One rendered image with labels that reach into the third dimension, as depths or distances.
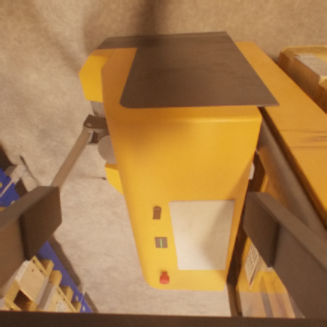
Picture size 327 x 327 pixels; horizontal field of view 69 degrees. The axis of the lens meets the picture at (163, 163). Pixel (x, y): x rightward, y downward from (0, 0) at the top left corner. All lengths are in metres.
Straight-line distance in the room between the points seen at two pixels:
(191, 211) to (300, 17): 1.09
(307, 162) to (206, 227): 0.36
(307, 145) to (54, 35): 1.29
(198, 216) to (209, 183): 0.13
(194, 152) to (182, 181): 0.09
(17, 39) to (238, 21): 1.13
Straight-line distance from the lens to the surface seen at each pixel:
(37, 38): 1.54
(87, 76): 1.13
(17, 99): 1.76
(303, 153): 0.54
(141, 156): 0.56
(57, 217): 0.17
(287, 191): 0.46
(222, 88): 0.66
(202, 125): 0.51
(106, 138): 1.12
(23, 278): 2.20
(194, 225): 0.74
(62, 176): 0.93
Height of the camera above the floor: 1.33
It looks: 51 degrees down
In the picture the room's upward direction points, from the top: 175 degrees counter-clockwise
